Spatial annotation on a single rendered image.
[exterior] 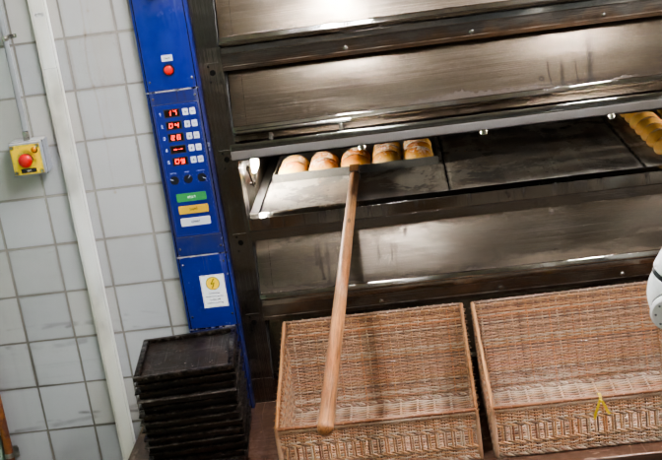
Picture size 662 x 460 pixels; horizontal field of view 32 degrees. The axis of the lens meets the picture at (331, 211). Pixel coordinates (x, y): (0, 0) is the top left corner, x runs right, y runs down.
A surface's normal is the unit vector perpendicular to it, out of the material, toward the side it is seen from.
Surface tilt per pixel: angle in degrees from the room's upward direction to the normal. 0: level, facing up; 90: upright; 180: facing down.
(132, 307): 90
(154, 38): 90
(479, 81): 70
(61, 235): 90
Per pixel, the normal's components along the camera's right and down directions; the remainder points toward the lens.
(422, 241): -0.08, -0.05
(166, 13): -0.04, 0.29
